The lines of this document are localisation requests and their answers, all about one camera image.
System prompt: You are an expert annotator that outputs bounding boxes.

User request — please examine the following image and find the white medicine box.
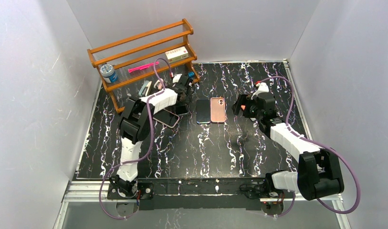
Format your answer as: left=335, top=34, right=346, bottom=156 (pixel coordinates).
left=165, top=46, right=189, bottom=63

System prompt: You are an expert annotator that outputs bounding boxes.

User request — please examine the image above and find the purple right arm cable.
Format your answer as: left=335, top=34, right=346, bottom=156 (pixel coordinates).
left=255, top=75, right=361, bottom=219

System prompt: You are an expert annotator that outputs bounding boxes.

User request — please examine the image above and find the pink tape dispenser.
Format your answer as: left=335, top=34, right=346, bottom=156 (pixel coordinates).
left=153, top=79, right=163, bottom=91

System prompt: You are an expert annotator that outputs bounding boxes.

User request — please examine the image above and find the pink highlighter pen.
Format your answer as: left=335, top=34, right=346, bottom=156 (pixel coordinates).
left=128, top=61, right=159, bottom=74

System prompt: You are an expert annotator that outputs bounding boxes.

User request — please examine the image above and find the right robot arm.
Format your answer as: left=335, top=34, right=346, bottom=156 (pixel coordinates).
left=232, top=93, right=344, bottom=200

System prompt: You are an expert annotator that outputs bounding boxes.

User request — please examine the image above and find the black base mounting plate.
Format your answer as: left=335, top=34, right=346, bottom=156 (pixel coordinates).
left=105, top=177, right=293, bottom=211

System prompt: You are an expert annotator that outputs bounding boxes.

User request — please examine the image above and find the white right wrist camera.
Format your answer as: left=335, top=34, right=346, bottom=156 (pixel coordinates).
left=251, top=81, right=269, bottom=99

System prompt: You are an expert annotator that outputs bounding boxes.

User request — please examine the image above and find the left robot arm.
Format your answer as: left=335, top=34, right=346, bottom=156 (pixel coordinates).
left=109, top=74, right=193, bottom=198

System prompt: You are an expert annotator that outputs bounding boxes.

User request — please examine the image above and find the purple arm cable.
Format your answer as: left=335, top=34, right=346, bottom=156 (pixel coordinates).
left=99, top=58, right=174, bottom=220
left=255, top=75, right=361, bottom=219

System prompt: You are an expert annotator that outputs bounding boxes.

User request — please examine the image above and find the cream cased phone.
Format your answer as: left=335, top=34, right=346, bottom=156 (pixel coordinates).
left=153, top=109, right=180, bottom=128

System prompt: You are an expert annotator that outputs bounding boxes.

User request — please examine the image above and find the orange wooden shelf rack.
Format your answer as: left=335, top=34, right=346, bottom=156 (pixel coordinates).
left=87, top=19, right=200, bottom=113

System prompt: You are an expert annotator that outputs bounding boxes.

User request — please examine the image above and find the black smartphone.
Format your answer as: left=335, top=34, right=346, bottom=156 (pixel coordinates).
left=196, top=99, right=210, bottom=125

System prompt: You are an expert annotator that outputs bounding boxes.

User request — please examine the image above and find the blue round jar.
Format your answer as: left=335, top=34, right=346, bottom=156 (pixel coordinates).
left=99, top=64, right=118, bottom=83

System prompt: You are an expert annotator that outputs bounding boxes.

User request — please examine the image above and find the black blue marker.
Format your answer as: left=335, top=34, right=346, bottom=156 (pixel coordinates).
left=187, top=72, right=195, bottom=79

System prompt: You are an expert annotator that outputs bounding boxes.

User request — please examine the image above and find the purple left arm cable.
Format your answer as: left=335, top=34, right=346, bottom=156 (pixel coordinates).
left=99, top=58, right=174, bottom=220

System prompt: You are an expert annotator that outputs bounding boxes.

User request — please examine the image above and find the teal eraser block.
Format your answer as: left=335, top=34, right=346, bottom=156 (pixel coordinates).
left=138, top=81, right=150, bottom=97

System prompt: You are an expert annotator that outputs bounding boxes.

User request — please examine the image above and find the clear phone case with phone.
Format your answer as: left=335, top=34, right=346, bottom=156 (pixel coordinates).
left=174, top=103, right=190, bottom=115

